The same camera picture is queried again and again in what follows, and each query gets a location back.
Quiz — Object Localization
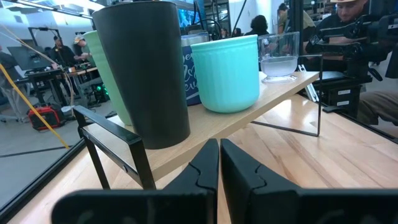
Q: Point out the wooden shelf with black legs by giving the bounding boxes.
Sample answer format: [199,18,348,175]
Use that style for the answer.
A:
[73,54,324,190]

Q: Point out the green plastic cup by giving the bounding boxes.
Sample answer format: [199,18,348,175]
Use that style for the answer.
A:
[83,30,133,126]

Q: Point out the white metal bracket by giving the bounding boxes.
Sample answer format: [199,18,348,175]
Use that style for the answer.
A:
[297,64,319,103]

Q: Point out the red portable box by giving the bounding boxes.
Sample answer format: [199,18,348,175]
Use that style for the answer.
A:
[27,104,65,131]

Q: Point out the black monitor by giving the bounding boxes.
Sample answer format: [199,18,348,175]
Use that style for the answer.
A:
[6,45,52,71]

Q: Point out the black computer green lights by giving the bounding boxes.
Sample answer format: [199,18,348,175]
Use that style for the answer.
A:
[93,83,110,103]

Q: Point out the tall black cup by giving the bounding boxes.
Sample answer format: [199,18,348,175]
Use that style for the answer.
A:
[92,1,191,150]

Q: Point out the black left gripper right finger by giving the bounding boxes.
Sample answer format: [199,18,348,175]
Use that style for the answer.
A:
[220,139,300,224]

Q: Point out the clear glass cup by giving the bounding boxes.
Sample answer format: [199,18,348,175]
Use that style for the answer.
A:
[257,30,300,84]

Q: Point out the teal ceramic mug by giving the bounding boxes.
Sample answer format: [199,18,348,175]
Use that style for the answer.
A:
[190,34,261,114]

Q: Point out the yellow cable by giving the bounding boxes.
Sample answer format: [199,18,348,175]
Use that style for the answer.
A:
[0,63,70,150]

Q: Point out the black metal table frame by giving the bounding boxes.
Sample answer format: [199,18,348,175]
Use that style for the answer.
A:
[0,110,398,223]

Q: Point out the blue tumbler with clear lid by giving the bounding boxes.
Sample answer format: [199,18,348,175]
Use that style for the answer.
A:
[181,32,210,106]

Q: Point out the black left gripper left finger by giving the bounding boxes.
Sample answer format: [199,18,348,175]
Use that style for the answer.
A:
[164,139,220,224]

